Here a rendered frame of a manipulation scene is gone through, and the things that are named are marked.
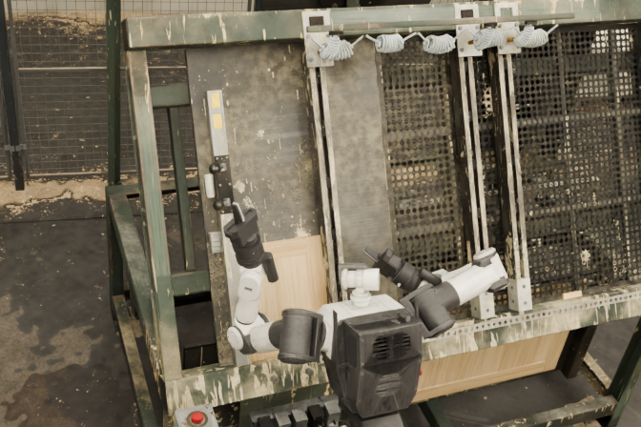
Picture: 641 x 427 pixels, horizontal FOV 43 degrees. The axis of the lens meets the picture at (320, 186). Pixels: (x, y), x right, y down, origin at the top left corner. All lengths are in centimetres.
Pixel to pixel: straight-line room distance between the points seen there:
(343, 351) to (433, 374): 128
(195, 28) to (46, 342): 207
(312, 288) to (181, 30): 101
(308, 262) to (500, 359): 125
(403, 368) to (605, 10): 176
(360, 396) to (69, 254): 269
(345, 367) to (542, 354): 169
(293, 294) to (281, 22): 95
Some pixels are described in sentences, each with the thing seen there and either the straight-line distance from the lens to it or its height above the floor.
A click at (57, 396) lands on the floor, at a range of 406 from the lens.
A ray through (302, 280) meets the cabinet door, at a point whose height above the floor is 110.
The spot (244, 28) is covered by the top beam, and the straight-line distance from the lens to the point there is 280.
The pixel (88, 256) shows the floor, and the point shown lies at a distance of 477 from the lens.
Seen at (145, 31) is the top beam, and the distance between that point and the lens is 273.
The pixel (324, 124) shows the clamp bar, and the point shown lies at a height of 159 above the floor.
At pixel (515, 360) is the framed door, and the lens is 393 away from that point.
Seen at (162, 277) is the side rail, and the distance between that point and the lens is 278.
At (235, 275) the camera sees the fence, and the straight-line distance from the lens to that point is 285.
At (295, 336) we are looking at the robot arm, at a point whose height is 134.
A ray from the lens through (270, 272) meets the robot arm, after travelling 248.
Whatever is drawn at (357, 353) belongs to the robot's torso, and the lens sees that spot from 237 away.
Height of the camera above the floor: 303
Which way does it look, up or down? 34 degrees down
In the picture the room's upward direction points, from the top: 8 degrees clockwise
